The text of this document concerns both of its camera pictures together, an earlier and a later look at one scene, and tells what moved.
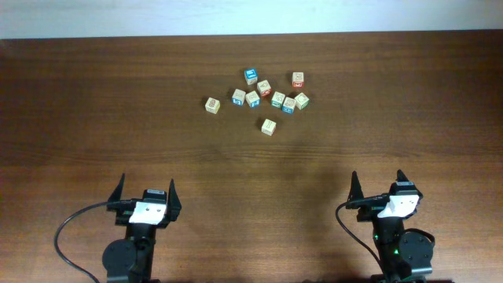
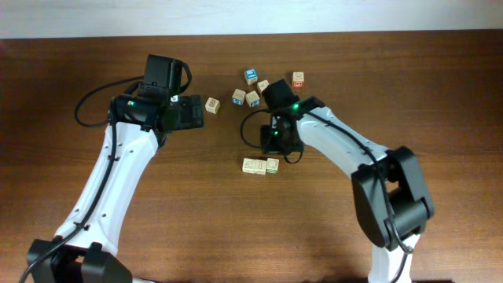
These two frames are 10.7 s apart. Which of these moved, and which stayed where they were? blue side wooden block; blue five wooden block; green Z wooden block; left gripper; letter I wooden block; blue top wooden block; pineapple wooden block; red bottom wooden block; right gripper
Moved: green Z wooden block; left gripper; letter I wooden block; right gripper
Stayed: blue top wooden block; red bottom wooden block; pineapple wooden block; blue five wooden block; blue side wooden block
